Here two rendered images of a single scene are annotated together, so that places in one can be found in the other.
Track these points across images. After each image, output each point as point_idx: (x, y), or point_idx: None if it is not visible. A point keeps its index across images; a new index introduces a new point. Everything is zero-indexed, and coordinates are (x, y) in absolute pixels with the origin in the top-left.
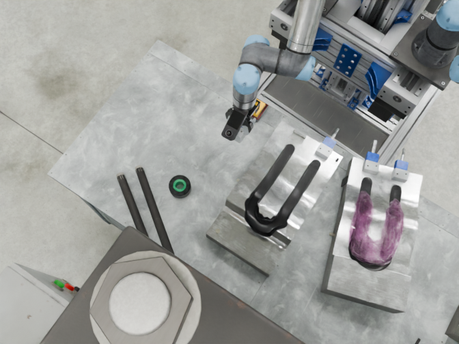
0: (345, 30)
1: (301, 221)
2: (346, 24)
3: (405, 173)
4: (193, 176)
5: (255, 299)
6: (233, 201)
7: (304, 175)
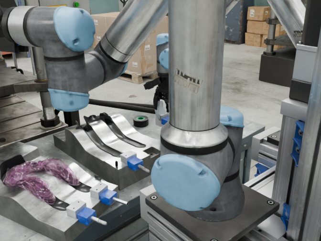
0: (264, 176)
1: (75, 134)
2: (273, 178)
3: (75, 208)
4: (146, 128)
5: (45, 140)
6: (110, 113)
7: (113, 150)
